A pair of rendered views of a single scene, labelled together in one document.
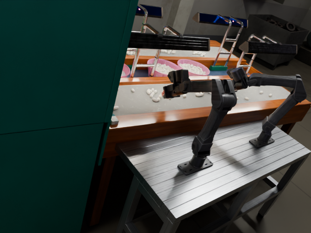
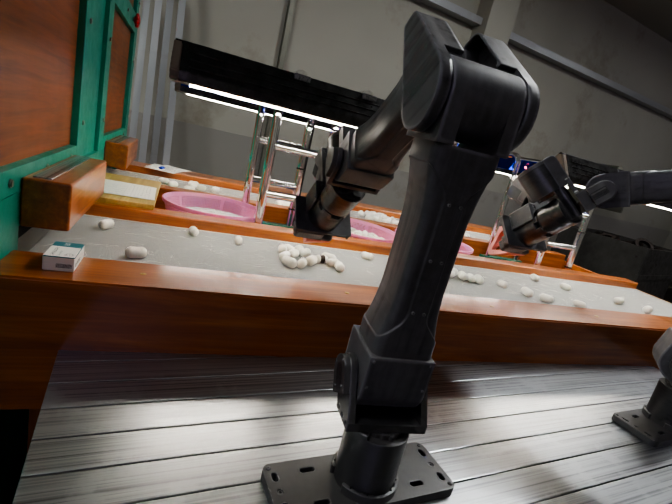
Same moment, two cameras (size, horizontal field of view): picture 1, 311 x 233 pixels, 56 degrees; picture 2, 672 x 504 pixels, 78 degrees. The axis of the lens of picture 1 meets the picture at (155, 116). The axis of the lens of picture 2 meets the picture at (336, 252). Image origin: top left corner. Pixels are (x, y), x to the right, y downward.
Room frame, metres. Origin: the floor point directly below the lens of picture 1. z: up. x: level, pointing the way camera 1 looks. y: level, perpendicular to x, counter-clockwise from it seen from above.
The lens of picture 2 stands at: (0.78, -0.30, 1.00)
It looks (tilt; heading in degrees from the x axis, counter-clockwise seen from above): 14 degrees down; 18
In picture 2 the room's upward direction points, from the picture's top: 13 degrees clockwise
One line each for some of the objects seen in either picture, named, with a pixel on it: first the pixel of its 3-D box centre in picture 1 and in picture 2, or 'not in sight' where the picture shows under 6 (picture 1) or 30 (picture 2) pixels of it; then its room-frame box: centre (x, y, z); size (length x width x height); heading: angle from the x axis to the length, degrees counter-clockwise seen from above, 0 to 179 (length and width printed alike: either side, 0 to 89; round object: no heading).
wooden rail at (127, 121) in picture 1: (224, 119); (514, 346); (1.72, -0.44, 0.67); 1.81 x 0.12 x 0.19; 131
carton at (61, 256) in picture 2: (112, 119); (64, 256); (1.17, 0.19, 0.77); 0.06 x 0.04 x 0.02; 41
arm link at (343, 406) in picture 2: (201, 148); (380, 391); (1.16, -0.26, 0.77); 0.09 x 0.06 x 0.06; 125
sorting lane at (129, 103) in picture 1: (208, 95); (464, 284); (1.87, -0.30, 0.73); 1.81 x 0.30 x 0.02; 131
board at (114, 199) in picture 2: not in sight; (125, 189); (1.59, 0.54, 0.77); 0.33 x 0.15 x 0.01; 41
